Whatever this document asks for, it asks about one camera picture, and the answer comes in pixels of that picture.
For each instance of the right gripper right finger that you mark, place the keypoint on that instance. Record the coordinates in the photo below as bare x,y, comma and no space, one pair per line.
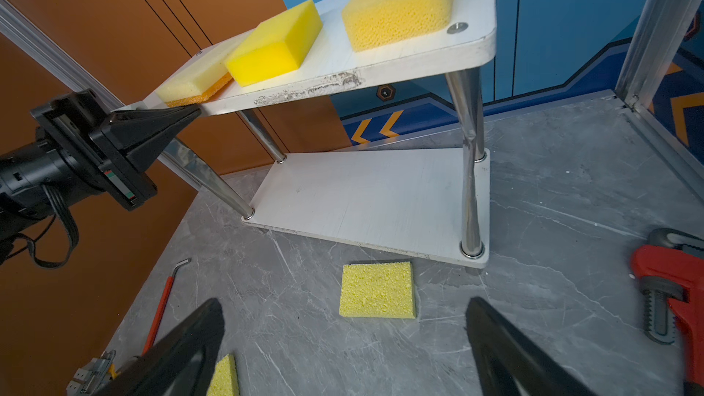
508,362

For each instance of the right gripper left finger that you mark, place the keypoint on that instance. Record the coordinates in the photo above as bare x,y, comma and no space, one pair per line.
182,363

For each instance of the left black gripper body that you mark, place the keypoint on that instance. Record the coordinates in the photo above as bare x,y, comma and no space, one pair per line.
77,122

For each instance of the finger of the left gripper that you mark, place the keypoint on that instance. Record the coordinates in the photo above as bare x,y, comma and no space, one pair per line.
142,135

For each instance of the pale yellow orange-backed sponge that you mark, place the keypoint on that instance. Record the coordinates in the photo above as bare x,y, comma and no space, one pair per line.
202,78

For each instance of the bright yellow foam sponge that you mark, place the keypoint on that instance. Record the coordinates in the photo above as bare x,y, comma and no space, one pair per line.
279,45

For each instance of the golden yellow sponge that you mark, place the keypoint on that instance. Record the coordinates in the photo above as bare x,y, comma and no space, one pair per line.
371,24

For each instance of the white two-tier shelf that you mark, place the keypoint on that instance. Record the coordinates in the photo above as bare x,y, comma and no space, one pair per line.
433,203

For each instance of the light yellow cellulose sponge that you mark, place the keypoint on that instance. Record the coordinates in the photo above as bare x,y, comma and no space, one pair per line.
378,290

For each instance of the red pipe wrench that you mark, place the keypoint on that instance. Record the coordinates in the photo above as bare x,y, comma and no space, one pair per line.
669,270

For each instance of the red handled hex key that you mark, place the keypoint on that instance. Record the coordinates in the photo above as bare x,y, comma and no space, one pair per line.
156,322

